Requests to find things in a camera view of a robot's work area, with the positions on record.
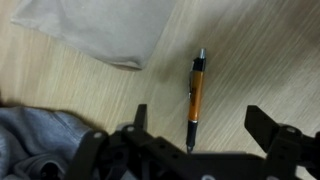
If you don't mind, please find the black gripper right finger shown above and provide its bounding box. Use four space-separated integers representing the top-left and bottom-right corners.
244 104 320 180

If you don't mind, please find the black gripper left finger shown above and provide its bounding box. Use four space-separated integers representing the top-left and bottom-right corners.
64 103 201 180

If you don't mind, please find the orange and black pen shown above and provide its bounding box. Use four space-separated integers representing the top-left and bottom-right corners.
185 47 208 155

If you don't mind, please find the gray hoodie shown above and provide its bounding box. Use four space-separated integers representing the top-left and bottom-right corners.
0 105 101 180

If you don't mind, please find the brown paper napkin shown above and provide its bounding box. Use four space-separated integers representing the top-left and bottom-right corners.
9 0 178 72

